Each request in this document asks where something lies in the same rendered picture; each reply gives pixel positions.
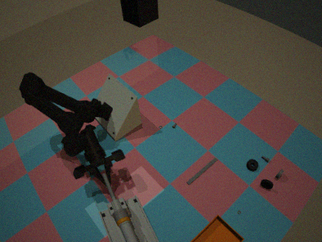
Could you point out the brown open tray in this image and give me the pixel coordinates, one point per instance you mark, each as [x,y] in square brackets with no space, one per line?
[218,231]

